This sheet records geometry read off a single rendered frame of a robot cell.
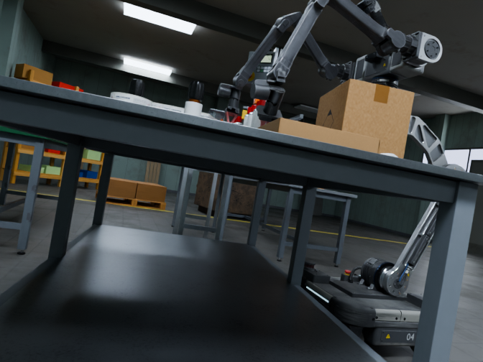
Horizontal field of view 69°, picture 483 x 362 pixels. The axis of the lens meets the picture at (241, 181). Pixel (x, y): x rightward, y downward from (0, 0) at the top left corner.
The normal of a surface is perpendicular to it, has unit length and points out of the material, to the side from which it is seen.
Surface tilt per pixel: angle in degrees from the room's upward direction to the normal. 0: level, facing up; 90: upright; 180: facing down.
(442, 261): 90
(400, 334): 90
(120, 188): 90
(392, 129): 90
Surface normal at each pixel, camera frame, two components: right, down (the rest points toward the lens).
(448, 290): 0.21, 0.04
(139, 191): 0.47, 0.07
